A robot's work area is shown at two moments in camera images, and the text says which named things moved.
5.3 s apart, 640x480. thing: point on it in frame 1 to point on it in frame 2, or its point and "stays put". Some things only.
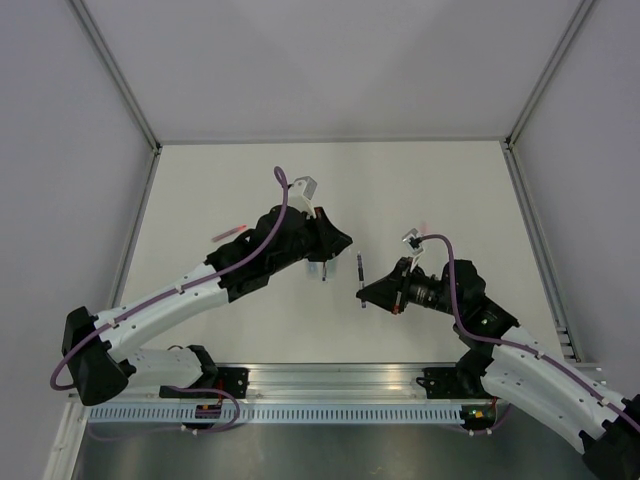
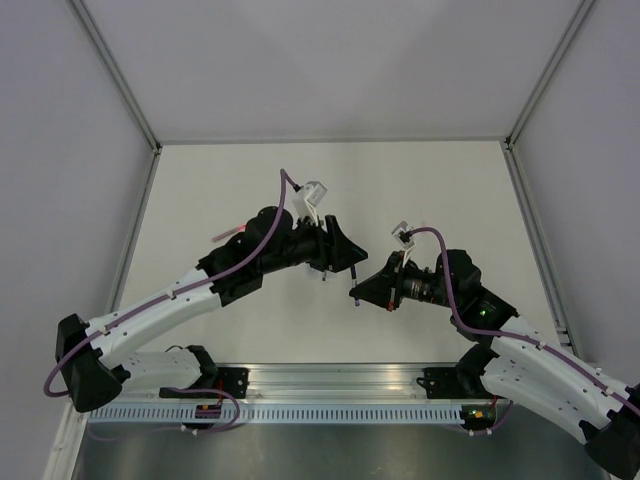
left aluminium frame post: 117,70 stays put
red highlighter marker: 228,233 stays put
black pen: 361,275 to 354,277
